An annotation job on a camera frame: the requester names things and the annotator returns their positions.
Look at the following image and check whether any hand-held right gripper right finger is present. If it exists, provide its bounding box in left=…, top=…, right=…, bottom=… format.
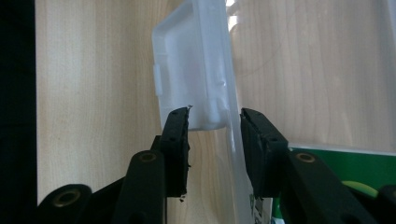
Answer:
left=240, top=107, right=290, bottom=200

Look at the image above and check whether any green cardboard box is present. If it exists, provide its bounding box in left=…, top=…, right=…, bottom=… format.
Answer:
left=248, top=143, right=396, bottom=224

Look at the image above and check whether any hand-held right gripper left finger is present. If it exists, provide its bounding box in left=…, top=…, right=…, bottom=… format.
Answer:
left=152, top=106, right=191, bottom=199

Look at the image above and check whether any clear plastic storage box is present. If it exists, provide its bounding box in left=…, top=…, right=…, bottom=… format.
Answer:
left=151, top=0, right=396, bottom=224

